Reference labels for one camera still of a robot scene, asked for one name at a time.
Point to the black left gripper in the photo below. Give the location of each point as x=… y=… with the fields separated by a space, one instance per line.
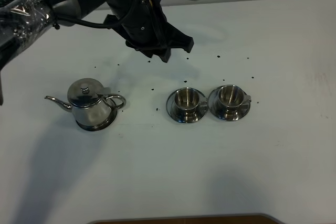
x=145 y=28

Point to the stainless steel teapot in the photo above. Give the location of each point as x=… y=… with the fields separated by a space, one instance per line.
x=90 y=102

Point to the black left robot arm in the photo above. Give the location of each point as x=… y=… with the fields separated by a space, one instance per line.
x=24 y=21

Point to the left stainless steel teacup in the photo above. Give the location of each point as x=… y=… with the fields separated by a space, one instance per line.
x=187 y=101

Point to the stainless steel teacup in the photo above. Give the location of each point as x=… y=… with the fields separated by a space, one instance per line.
x=187 y=101
x=232 y=100

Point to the right stainless steel teacup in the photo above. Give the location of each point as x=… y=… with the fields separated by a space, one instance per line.
x=232 y=100

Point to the round steel teapot saucer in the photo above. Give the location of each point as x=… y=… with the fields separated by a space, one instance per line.
x=102 y=125

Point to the left steel cup saucer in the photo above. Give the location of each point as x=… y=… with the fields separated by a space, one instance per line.
x=173 y=111

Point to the steel cup saucer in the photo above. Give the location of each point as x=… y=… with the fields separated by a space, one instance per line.
x=173 y=111
x=213 y=108

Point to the right steel cup saucer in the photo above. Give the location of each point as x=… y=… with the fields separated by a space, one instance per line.
x=213 y=108

